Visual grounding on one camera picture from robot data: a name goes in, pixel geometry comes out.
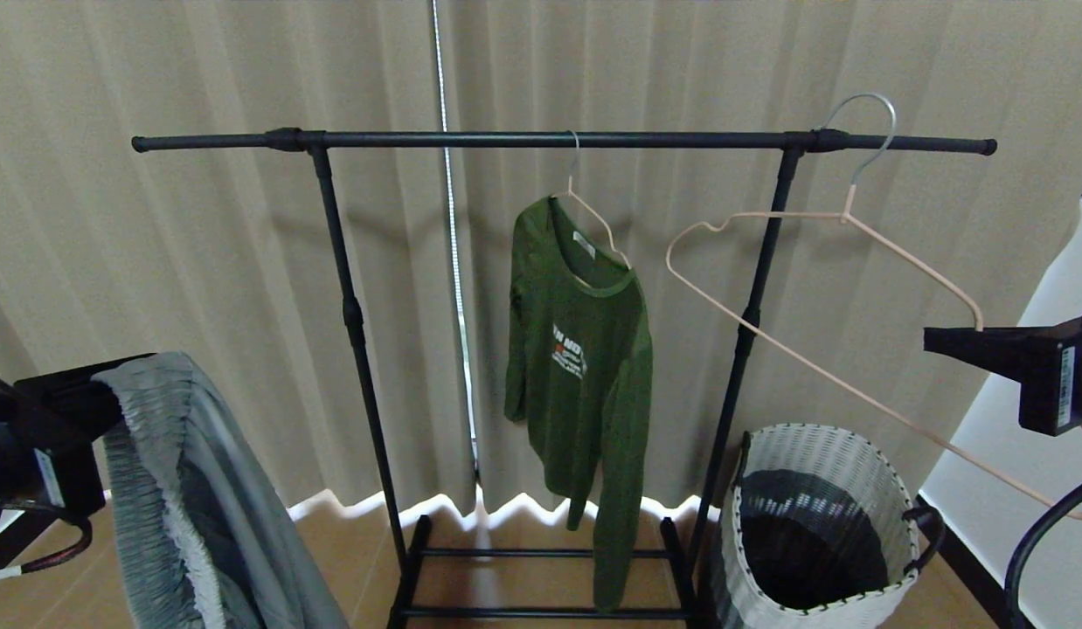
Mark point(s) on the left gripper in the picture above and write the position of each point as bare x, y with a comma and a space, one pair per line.
34, 437

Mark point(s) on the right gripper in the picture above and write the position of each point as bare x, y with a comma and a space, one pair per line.
1065, 376

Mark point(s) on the pale grey garment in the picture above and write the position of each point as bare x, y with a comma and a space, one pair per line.
200, 489

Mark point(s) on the pink clothes hanger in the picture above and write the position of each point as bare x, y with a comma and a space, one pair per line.
848, 203
572, 183

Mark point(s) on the green sleeveless shirt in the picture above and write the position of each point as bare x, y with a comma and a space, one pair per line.
593, 393

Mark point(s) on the white laundry basket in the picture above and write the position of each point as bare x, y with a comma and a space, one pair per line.
821, 454

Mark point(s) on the black clothes rack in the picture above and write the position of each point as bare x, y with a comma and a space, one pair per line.
506, 139

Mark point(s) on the beige curtain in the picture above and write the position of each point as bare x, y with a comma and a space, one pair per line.
156, 175

